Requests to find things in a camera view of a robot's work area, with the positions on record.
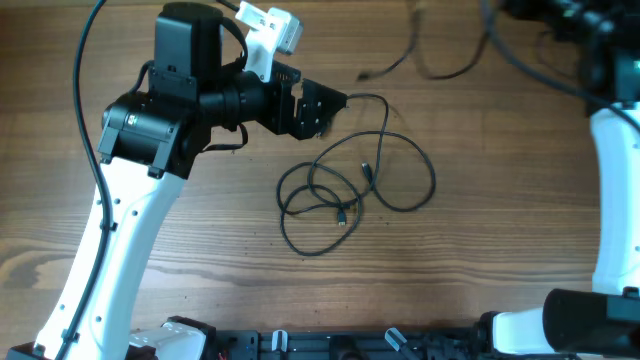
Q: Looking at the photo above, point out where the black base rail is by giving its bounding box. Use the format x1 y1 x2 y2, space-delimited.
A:
119 327 566 360

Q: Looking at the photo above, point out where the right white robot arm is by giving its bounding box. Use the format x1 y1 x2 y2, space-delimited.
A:
480 1 639 358

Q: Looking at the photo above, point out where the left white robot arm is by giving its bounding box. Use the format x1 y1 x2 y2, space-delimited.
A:
8 2 346 359

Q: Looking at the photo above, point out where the black USB cable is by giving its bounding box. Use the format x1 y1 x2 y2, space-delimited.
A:
355 0 494 83

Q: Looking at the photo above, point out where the black cable bundle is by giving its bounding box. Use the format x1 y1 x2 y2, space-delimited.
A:
305 92 437 214

